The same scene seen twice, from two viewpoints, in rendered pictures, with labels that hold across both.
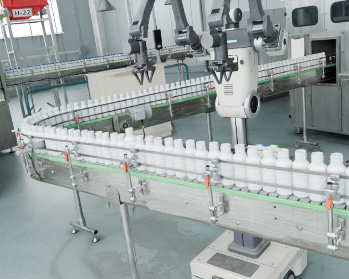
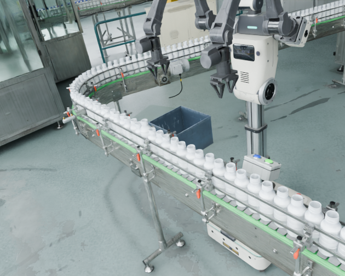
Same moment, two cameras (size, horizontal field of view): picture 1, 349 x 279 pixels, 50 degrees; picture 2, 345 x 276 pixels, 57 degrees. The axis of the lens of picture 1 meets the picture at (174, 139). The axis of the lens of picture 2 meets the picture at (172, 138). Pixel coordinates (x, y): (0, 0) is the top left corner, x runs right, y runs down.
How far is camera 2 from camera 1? 56 cm
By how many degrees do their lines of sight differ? 20
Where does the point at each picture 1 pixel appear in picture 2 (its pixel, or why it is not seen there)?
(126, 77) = (179, 12)
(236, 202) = (224, 211)
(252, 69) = (269, 59)
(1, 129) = (78, 56)
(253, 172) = (240, 194)
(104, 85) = not seen: hidden behind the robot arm
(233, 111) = (248, 97)
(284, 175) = (265, 206)
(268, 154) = (254, 183)
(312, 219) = (286, 250)
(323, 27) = not seen: outside the picture
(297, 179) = (276, 213)
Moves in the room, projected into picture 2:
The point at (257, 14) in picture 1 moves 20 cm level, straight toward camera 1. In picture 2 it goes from (274, 12) to (266, 23)
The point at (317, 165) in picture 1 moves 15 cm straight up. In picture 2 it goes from (295, 210) to (297, 174)
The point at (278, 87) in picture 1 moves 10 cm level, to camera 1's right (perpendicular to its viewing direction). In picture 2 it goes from (322, 32) to (332, 30)
